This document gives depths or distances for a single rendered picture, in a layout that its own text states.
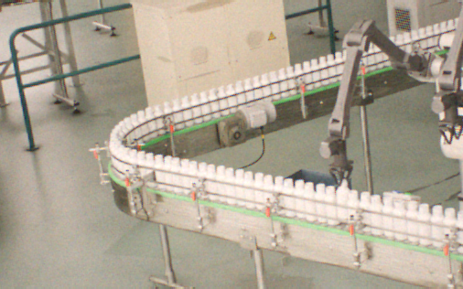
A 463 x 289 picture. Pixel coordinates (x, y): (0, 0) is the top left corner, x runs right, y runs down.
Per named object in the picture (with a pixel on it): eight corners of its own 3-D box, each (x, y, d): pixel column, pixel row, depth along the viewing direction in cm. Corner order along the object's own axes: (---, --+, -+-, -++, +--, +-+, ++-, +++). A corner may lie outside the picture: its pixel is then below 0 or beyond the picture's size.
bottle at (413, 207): (407, 242, 457) (404, 206, 451) (408, 236, 462) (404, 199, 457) (423, 241, 456) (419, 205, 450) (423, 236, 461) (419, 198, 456)
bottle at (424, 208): (417, 245, 453) (414, 208, 448) (421, 239, 458) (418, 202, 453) (432, 246, 451) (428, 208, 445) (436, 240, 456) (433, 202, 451)
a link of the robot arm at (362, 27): (372, 14, 464) (353, 12, 471) (361, 43, 462) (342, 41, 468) (421, 58, 498) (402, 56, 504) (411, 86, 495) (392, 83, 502)
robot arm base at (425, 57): (425, 78, 504) (431, 52, 505) (417, 73, 498) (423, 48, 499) (409, 76, 510) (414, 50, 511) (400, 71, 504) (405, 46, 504)
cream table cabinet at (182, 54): (259, 103, 1005) (242, -27, 966) (297, 117, 954) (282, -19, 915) (150, 136, 954) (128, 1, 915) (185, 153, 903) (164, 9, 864)
